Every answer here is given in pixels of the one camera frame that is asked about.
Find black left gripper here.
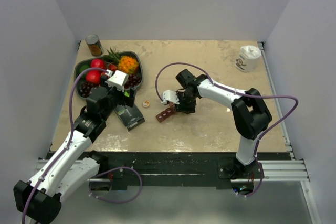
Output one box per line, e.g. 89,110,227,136
100,75,136,120

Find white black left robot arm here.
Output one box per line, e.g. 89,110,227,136
14,86,137,223

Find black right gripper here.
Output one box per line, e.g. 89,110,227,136
173,91,197,114

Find orange spiky fruit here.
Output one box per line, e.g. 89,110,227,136
118,56,139,75

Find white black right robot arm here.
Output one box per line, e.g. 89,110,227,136
174,69,272,178

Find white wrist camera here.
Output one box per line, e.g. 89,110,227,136
161,90,180,105
106,70,129,92

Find red apple upper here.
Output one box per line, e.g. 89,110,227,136
90,59,106,69

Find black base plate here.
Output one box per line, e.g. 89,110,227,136
46,150,292,191

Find dark red grape bunch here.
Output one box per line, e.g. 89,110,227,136
78,74,142,98

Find orange white bottle cap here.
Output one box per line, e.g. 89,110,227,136
142,100,150,108

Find red weekly pill organizer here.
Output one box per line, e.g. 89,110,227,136
155,102,176,123

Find black razor stand box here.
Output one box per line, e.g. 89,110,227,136
114,105,145,131

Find dark grey fruit tray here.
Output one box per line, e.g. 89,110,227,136
74,49,143,99

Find green lime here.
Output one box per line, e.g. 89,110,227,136
78,64,90,79

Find strawberry pile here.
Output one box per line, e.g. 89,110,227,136
107,63,118,72

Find red apple lower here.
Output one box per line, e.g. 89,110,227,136
85,70,101,85

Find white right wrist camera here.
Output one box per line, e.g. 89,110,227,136
161,90,180,105

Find tin can yellow label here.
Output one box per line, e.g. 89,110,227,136
85,34,103,57

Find red apple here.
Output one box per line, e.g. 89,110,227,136
90,59,106,69
85,70,101,85

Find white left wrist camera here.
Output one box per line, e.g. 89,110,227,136
106,70,129,92

